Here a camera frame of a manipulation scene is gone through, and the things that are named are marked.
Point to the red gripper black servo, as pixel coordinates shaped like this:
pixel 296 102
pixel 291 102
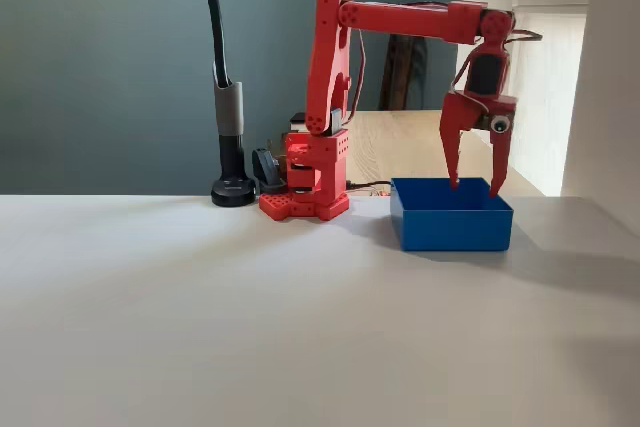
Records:
pixel 466 114

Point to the red robot arm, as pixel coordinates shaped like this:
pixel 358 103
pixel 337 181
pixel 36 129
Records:
pixel 330 72

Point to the blue plastic bin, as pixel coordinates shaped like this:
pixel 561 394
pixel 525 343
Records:
pixel 455 232

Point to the light wooden table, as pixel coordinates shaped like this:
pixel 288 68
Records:
pixel 400 147

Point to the white window roller blind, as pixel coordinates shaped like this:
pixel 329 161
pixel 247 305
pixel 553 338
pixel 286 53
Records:
pixel 550 97

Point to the black table clamp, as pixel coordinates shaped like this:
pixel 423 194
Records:
pixel 265 167

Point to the black gooseneck stand grey sleeve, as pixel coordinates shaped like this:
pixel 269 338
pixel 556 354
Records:
pixel 228 147

